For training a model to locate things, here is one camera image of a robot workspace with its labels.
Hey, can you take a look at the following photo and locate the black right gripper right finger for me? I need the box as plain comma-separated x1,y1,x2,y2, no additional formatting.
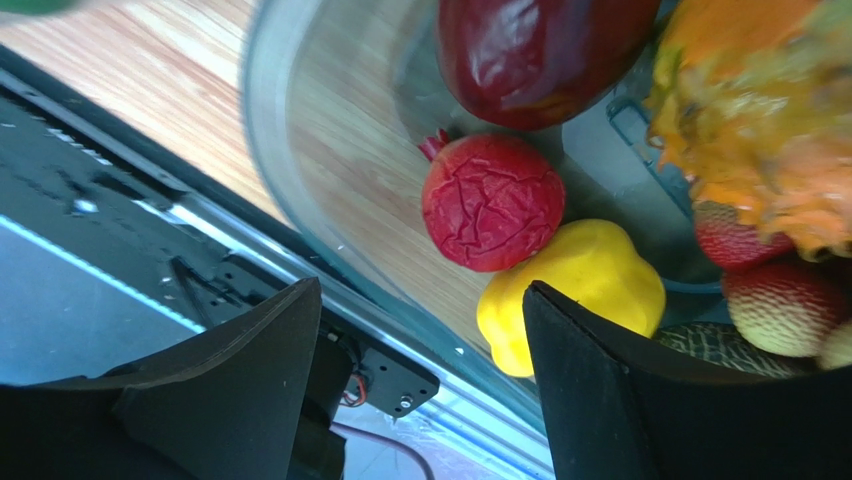
522,281,851,479

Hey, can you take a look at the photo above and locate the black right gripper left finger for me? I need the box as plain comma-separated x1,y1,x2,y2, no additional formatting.
1,278,322,479

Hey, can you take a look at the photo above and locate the red pomegranate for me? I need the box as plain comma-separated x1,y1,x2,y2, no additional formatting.
418,129,566,273

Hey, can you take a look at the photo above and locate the green bell pepper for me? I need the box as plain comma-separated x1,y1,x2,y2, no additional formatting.
1,0,78,16

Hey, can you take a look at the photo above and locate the clear plastic food tray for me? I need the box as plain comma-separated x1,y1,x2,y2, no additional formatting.
240,0,852,434

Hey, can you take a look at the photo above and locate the green netted melon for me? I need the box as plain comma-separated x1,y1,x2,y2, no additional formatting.
653,322,818,379

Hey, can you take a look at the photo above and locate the yellow bell pepper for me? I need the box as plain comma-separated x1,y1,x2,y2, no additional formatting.
476,219,666,378

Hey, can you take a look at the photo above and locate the red strawberry bunch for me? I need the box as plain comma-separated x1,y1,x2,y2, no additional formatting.
693,202,851,359

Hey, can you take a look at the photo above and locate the orange spiky gourd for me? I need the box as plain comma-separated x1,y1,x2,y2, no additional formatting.
647,1,851,261

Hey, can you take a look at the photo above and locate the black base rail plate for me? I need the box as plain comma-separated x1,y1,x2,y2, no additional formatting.
1,49,440,417

